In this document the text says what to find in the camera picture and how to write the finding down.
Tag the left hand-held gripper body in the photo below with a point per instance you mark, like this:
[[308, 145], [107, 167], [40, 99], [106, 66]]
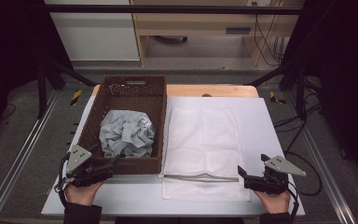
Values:
[[79, 155]]

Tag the black horizontal bar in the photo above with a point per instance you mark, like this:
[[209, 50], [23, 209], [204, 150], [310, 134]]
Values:
[[167, 9]]

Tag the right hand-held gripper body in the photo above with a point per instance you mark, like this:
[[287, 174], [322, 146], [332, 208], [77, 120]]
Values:
[[279, 166]]

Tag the black curtain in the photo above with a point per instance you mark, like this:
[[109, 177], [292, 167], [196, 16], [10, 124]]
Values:
[[345, 62], [9, 46]]

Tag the white cabinet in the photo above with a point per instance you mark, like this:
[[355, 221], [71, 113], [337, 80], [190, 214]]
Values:
[[96, 34]]

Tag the wooden desk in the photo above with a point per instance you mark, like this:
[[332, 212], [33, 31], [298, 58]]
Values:
[[195, 23]]

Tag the grey garment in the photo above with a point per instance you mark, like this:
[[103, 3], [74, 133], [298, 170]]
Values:
[[127, 133]]

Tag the person's right hand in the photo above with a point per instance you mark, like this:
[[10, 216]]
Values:
[[276, 202]]

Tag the white mesh laundry bag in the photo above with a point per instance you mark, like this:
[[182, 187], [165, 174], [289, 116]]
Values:
[[202, 143]]

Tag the aluminium rail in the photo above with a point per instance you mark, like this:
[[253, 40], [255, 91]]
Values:
[[21, 149], [320, 155]]

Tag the black metal stand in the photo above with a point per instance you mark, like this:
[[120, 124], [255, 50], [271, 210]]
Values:
[[42, 90], [300, 93]]

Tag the brown wicker basket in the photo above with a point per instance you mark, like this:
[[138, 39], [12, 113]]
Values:
[[130, 96]]

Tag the white board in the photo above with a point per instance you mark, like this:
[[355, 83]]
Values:
[[258, 124]]

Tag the yellow black tape mark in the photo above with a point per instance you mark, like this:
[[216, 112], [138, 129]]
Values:
[[76, 97]]

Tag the person's left hand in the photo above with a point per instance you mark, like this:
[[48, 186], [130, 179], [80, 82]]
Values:
[[82, 194]]

